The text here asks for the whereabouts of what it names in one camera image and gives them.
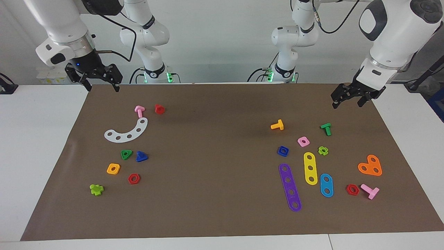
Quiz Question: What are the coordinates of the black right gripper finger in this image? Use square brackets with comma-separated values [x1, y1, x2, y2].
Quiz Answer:
[65, 64, 93, 92]
[106, 64, 123, 92]

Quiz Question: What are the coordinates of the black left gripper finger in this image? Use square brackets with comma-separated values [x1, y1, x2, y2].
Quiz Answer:
[357, 93, 376, 108]
[331, 83, 348, 109]

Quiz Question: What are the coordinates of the white curved hole strip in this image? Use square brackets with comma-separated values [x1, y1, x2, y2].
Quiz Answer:
[104, 117, 148, 143]

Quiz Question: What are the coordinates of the orange three-hole corner plate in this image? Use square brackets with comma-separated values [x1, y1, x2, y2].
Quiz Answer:
[358, 155, 383, 176]

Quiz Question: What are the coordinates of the yellow three-hole strip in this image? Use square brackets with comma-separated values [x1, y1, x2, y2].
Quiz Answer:
[304, 152, 318, 185]

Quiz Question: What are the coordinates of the blue crate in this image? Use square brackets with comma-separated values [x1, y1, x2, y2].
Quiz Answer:
[428, 89, 444, 122]

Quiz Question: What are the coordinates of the blue two-hole strip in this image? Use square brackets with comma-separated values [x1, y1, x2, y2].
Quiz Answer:
[320, 173, 334, 198]

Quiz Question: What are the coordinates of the purple four-hole strip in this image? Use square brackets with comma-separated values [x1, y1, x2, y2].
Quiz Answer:
[279, 163, 302, 212]

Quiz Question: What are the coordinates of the brown table mat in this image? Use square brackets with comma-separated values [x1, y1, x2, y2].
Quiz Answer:
[20, 83, 444, 242]

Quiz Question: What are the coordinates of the black base cable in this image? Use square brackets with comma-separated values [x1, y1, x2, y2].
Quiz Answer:
[129, 66, 146, 84]
[247, 52, 280, 83]

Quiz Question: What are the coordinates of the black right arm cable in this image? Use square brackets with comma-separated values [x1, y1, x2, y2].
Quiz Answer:
[95, 10, 137, 62]

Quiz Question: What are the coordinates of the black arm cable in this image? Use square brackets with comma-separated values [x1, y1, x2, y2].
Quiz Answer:
[311, 0, 361, 34]
[95, 10, 137, 62]

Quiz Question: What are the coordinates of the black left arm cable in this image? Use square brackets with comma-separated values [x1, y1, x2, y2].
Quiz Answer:
[311, 0, 361, 34]

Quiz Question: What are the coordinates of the black clamp mount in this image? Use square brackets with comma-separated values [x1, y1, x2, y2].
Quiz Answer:
[0, 73, 18, 95]

